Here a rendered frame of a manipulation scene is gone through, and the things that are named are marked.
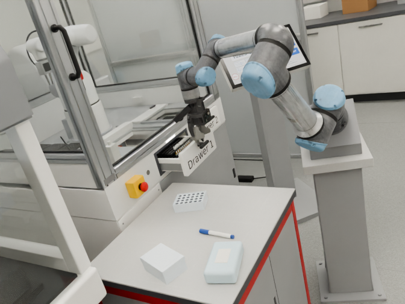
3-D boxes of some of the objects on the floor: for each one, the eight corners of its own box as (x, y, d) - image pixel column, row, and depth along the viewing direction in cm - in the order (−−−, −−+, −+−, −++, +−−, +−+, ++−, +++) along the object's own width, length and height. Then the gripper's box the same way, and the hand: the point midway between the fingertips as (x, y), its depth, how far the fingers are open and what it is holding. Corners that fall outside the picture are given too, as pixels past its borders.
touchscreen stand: (335, 209, 264) (317, 58, 225) (275, 233, 256) (244, 81, 217) (297, 180, 309) (276, 50, 270) (244, 200, 301) (216, 69, 262)
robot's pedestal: (372, 259, 215) (361, 130, 186) (386, 301, 188) (376, 158, 159) (316, 263, 222) (296, 140, 193) (321, 304, 195) (300, 168, 166)
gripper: (196, 101, 162) (208, 148, 170) (208, 93, 171) (219, 137, 179) (178, 103, 167) (191, 148, 175) (191, 94, 175) (202, 138, 183)
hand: (199, 140), depth 178 cm, fingers open, 3 cm apart
